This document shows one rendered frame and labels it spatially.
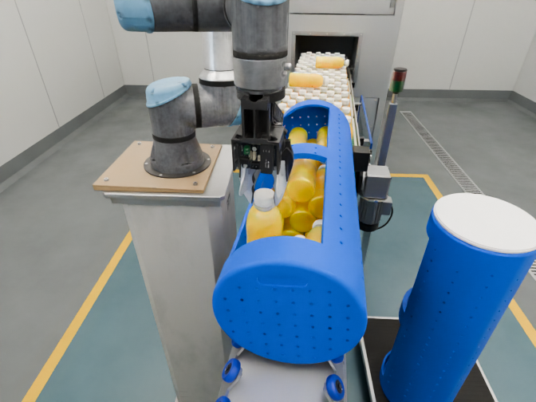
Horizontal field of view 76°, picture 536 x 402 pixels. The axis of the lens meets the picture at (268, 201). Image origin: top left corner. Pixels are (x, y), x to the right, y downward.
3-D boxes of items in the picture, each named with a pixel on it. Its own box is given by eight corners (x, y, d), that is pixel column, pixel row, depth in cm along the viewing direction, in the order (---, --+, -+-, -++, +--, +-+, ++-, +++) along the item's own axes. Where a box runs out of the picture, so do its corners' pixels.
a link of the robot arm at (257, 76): (239, 49, 50) (294, 50, 49) (241, 80, 53) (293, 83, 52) (226, 59, 44) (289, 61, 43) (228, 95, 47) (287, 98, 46)
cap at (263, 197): (277, 198, 64) (277, 190, 63) (269, 210, 61) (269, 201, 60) (258, 193, 65) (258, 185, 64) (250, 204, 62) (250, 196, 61)
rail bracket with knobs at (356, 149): (345, 173, 148) (348, 151, 143) (345, 165, 154) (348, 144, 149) (368, 175, 147) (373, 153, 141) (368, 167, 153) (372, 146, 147)
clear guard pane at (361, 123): (356, 224, 190) (370, 143, 164) (351, 161, 255) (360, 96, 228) (356, 224, 190) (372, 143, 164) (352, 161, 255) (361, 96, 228)
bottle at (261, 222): (285, 266, 76) (289, 195, 64) (273, 290, 70) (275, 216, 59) (256, 258, 78) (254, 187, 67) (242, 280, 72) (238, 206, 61)
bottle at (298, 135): (289, 126, 129) (282, 147, 113) (308, 126, 128) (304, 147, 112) (289, 143, 133) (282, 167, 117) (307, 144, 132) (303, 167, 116)
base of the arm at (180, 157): (140, 171, 94) (134, 137, 89) (164, 149, 107) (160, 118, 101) (193, 177, 92) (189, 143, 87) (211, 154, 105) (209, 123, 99)
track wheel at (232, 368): (230, 374, 64) (238, 380, 65) (235, 352, 68) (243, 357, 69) (217, 382, 67) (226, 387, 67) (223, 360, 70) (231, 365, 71)
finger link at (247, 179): (229, 213, 59) (235, 167, 54) (237, 195, 64) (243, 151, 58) (246, 218, 59) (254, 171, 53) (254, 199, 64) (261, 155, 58)
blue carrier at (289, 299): (225, 359, 73) (195, 258, 57) (280, 167, 145) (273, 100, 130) (364, 372, 67) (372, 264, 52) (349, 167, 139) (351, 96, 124)
